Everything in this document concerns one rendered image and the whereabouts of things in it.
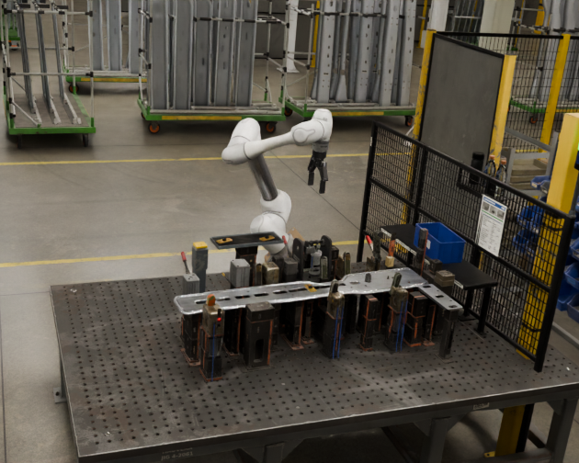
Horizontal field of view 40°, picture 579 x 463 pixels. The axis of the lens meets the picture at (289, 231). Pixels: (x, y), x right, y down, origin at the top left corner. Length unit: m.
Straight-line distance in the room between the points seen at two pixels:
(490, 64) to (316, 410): 3.32
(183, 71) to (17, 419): 6.79
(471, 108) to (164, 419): 3.72
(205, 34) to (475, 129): 5.58
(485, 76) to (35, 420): 3.92
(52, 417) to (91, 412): 1.25
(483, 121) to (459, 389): 2.71
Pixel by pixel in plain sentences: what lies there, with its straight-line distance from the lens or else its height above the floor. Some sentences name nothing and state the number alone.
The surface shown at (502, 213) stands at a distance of 4.35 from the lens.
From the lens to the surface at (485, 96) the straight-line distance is 6.17.
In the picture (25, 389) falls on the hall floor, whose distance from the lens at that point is 5.13.
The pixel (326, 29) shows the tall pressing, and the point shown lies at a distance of 11.71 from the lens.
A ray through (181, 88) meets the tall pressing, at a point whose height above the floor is 0.58.
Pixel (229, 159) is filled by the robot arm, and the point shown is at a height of 1.51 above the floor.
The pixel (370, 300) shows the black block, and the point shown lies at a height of 0.99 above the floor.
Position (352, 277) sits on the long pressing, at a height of 1.00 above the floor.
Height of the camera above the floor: 2.74
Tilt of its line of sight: 21 degrees down
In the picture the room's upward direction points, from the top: 5 degrees clockwise
